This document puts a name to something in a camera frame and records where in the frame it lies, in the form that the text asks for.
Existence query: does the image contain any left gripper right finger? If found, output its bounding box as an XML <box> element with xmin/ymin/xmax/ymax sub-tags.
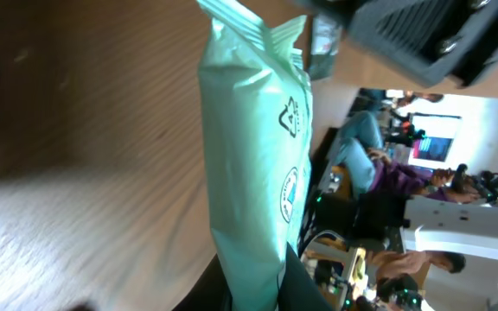
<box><xmin>278</xmin><ymin>244</ymin><xmax>332</xmax><ymax>311</ymax></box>

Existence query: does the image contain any mint green wipes packet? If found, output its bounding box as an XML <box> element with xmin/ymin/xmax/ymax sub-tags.
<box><xmin>198</xmin><ymin>0</ymin><xmax>313</xmax><ymax>310</ymax></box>

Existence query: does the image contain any person at bottom background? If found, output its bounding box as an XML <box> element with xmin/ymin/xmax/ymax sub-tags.
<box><xmin>309</xmin><ymin>237</ymin><xmax>467</xmax><ymax>286</ymax></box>

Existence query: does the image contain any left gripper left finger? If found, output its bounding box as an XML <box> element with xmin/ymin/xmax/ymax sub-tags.
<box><xmin>173</xmin><ymin>255</ymin><xmax>232</xmax><ymax>311</ymax></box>

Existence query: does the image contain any seated person purple shirt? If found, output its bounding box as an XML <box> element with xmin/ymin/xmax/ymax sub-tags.
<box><xmin>332</xmin><ymin>111</ymin><xmax>480</xmax><ymax>204</ymax></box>

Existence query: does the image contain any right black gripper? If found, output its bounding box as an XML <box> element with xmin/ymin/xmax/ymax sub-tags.
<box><xmin>304</xmin><ymin>0</ymin><xmax>498</xmax><ymax>88</ymax></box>

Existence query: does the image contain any green white sponge package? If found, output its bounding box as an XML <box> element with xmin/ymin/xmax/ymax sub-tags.
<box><xmin>308</xmin><ymin>15</ymin><xmax>343</xmax><ymax>80</ymax></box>

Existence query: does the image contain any computer monitor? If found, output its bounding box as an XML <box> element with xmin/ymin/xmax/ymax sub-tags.
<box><xmin>408</xmin><ymin>113</ymin><xmax>463</xmax><ymax>168</ymax></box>

